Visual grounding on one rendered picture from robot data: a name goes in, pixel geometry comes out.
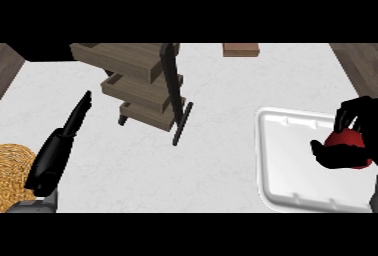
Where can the tiered wooden basket stand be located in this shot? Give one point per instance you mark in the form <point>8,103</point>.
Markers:
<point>147,83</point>

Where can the woven wicker basket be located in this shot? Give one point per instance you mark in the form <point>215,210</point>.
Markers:
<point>14,176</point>

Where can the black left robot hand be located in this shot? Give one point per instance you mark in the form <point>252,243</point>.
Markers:
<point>48,160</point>

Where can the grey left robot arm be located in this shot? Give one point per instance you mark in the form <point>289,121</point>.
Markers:
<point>34,206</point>

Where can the brown wooden block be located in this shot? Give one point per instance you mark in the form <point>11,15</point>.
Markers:
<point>240,49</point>

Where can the dark wooden cabinet panel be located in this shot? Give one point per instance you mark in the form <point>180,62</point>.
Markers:
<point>357,66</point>

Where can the red tomato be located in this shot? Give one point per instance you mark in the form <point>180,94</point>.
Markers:
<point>347,137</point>

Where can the white plastic tray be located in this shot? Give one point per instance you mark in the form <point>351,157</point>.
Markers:
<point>295,166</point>

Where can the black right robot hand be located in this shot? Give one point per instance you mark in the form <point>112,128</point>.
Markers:
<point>339,158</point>

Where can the brown wooden side panel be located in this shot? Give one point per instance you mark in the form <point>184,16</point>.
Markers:
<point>8,66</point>

